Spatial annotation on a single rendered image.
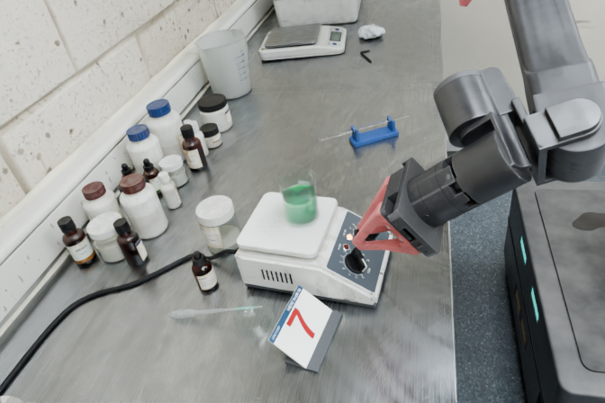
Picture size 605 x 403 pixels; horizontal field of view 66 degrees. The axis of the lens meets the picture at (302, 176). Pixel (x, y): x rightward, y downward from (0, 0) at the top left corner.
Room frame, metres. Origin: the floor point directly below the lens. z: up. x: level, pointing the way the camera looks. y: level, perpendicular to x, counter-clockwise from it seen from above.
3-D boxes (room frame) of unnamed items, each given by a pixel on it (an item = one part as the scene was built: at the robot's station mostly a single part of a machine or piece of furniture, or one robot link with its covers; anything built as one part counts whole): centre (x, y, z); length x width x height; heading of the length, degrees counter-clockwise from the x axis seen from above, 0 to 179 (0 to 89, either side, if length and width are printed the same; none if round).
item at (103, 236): (0.62, 0.33, 0.78); 0.06 x 0.06 x 0.07
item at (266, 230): (0.52, 0.03, 0.83); 0.12 x 0.12 x 0.01; 66
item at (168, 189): (0.72, 0.25, 0.79); 0.03 x 0.03 x 0.07
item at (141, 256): (0.59, 0.29, 0.79); 0.03 x 0.03 x 0.08
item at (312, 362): (0.38, 0.03, 0.77); 0.09 x 0.06 x 0.04; 151
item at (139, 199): (0.66, 0.28, 0.80); 0.06 x 0.06 x 0.11
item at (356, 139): (0.84, -0.16, 0.77); 0.10 x 0.03 x 0.04; 101
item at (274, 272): (0.51, 0.01, 0.79); 0.22 x 0.13 x 0.08; 66
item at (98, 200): (0.67, 0.35, 0.80); 0.06 x 0.06 x 0.10
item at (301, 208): (0.51, 0.01, 0.87); 0.06 x 0.05 x 0.08; 5
